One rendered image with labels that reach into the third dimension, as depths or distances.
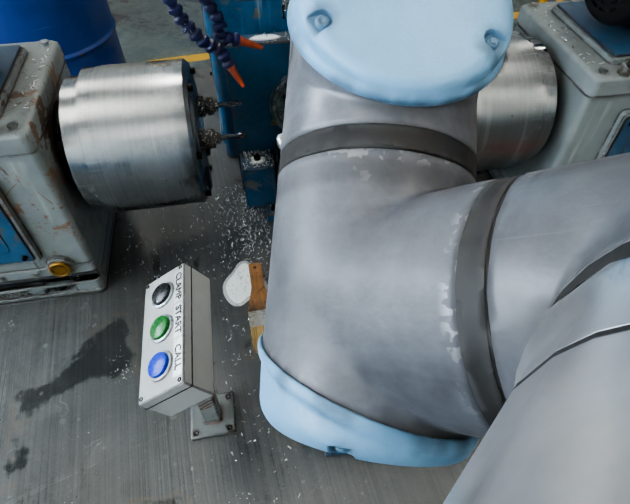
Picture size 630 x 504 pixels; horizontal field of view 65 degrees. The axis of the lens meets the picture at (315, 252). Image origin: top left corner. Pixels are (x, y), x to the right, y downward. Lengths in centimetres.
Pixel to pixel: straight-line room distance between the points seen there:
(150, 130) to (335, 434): 70
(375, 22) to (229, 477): 71
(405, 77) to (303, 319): 10
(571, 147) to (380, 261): 87
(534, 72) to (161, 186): 65
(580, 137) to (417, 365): 88
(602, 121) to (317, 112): 84
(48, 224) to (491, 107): 76
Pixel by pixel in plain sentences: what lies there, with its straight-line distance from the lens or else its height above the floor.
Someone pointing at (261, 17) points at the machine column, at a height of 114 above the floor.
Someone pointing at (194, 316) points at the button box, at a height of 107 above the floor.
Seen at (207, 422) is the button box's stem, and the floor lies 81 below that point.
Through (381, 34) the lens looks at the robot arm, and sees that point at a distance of 20.
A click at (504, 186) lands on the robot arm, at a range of 16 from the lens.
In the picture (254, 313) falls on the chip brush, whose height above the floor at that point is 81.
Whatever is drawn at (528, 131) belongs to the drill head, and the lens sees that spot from 96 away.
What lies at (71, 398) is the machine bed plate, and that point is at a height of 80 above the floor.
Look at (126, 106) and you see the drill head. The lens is 84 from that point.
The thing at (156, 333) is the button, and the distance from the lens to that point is 62.
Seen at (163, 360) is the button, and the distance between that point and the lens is 59.
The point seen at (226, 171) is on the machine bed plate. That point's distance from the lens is 123.
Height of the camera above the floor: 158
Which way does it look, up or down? 49 degrees down
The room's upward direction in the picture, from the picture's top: straight up
